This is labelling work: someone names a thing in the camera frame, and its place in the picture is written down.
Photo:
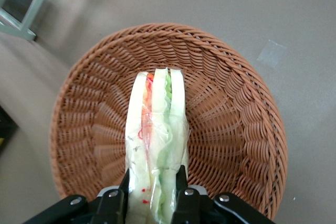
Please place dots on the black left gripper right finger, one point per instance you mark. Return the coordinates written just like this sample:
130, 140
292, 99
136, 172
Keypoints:
191, 205

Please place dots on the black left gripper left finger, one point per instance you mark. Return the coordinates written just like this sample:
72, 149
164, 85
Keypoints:
110, 205

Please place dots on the triangle sandwich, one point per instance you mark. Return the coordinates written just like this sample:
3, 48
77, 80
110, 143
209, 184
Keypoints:
157, 129

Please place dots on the brown wicker basket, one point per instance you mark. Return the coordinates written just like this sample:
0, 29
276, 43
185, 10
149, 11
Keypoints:
223, 129

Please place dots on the black yellow control appliance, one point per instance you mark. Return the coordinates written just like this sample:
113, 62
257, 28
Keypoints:
6, 129

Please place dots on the clear tape patch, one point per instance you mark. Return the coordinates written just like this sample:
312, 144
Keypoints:
271, 53

